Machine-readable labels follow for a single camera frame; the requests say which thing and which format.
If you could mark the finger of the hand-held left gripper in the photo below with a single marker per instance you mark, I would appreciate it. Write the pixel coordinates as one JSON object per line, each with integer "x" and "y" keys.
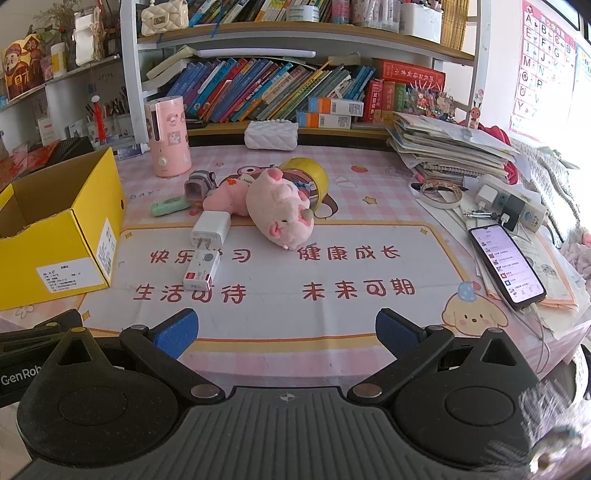
{"x": 57, "y": 321}
{"x": 27, "y": 340}

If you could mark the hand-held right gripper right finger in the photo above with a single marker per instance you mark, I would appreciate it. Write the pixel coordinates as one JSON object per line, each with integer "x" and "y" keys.
{"x": 397, "y": 333}

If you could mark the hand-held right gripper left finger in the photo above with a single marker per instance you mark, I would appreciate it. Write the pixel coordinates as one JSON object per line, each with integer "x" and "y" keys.
{"x": 178, "y": 333}

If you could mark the small white red box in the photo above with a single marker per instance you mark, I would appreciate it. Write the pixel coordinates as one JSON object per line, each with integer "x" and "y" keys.
{"x": 203, "y": 268}

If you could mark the yellow cardboard box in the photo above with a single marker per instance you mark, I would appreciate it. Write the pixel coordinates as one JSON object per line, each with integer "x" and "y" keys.
{"x": 27, "y": 244}

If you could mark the white charger adapter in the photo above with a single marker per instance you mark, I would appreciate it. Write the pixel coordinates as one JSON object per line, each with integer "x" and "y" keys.
{"x": 212, "y": 228}

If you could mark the pink paw plush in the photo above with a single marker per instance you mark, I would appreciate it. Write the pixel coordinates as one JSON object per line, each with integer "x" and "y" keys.
{"x": 277, "y": 207}

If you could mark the yellow tape roll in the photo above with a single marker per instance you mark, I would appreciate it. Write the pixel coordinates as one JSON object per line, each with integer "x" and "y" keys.
{"x": 309, "y": 168}

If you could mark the printed pink desk mat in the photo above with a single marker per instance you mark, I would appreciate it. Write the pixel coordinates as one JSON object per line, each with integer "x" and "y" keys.
{"x": 323, "y": 272}

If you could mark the mint green remote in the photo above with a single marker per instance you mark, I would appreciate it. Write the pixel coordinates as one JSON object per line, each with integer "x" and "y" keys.
{"x": 168, "y": 206}

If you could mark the black smartphone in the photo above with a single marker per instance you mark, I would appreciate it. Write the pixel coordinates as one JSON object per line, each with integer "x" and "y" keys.
{"x": 505, "y": 263}

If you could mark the red printed papers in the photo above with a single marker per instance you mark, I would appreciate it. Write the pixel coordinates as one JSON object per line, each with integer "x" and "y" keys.
{"x": 21, "y": 164}

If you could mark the white plug adapter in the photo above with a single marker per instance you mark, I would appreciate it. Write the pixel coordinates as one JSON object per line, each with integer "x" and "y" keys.
{"x": 487, "y": 196}

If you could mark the printed worksheet paper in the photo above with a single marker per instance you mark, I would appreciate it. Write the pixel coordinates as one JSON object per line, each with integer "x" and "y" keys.
{"x": 549, "y": 272}

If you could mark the black plug charger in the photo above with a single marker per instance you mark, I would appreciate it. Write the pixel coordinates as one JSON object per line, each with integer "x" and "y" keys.
{"x": 512, "y": 210}

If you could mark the black bag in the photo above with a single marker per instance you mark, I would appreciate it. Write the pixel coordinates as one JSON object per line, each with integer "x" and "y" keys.
{"x": 69, "y": 148}

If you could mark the white power strip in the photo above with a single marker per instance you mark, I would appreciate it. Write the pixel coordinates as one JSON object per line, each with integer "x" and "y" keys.
{"x": 532, "y": 215}

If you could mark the blue white tube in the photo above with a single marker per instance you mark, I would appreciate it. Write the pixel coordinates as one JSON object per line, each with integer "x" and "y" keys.
{"x": 131, "y": 151}

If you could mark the stack of papers and notebooks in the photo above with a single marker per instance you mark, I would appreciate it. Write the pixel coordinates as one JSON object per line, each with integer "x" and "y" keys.
{"x": 452, "y": 147}

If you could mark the pink cylindrical humidifier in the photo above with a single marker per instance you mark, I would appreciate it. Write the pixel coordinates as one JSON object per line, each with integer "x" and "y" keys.
{"x": 168, "y": 138}

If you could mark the pink fluffy cloth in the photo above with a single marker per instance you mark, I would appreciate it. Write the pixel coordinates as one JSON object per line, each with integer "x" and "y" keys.
{"x": 579, "y": 256}

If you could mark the red tassel ornament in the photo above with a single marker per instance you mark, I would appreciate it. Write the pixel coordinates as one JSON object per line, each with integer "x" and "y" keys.
{"x": 99, "y": 117}

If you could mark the white quilted pouch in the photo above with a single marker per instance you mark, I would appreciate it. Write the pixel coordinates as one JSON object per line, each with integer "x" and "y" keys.
{"x": 270, "y": 136}

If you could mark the pencil holders with pencils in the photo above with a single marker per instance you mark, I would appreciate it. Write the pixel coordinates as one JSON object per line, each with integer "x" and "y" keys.
{"x": 115, "y": 110}

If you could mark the grey knit blanket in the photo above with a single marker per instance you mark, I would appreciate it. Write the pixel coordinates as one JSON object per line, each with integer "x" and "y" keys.
{"x": 554, "y": 175}

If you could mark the orange white carton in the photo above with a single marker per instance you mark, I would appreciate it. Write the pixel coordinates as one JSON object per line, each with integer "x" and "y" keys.
{"x": 325, "y": 121}
{"x": 334, "y": 106}

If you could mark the small cartoon figure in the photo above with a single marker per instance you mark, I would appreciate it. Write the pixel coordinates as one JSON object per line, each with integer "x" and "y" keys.
{"x": 474, "y": 115}

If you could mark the colourful paper ornament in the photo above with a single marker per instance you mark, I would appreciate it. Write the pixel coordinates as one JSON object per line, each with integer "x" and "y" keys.
{"x": 429, "y": 101}

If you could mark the red upright books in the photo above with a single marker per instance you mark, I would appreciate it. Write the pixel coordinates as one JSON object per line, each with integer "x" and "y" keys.
{"x": 383, "y": 99}

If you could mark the white side shelf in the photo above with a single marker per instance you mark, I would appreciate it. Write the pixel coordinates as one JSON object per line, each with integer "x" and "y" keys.
{"x": 60, "y": 85}

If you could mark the fortune god figure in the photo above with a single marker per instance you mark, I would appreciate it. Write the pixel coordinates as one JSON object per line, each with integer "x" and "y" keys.
{"x": 23, "y": 67}

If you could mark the row of leaning books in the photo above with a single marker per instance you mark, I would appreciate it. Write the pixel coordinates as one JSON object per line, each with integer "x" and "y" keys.
{"x": 258, "y": 87}

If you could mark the red boxed book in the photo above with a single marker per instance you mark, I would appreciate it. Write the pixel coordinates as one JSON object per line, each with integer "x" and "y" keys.
{"x": 411, "y": 74}

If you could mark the white cup yellow label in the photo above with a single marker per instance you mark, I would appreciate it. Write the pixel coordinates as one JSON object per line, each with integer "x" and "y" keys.
{"x": 59, "y": 59}

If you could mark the white bookshelf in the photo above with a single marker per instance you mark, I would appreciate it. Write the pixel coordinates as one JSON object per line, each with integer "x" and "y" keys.
{"x": 131, "y": 69}

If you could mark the cream thick book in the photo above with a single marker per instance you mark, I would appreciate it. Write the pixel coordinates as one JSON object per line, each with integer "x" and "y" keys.
{"x": 166, "y": 64}

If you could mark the cream cloth bag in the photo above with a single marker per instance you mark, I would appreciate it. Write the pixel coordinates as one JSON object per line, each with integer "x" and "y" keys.
{"x": 88, "y": 39}

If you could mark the white storage container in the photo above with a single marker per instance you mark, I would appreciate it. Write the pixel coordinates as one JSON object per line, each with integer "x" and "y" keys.
{"x": 421, "y": 23}

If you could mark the yellow upright books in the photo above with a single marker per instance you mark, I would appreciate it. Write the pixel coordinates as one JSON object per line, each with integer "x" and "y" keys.
{"x": 456, "y": 25}

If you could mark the cream quilted handbag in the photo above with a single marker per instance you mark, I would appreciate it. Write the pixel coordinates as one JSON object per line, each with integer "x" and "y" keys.
{"x": 164, "y": 19}

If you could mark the row of patterned containers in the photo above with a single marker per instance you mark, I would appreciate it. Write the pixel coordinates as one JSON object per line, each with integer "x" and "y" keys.
{"x": 374, "y": 13}

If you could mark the row of shelf books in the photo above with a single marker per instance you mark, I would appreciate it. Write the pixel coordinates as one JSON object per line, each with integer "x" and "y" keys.
{"x": 249, "y": 10}

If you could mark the grey toy camera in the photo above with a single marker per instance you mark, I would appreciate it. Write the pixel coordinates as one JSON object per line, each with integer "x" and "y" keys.
{"x": 196, "y": 187}

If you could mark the alphabet wall poster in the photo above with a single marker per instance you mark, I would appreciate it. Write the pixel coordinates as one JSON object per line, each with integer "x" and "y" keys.
{"x": 542, "y": 69}

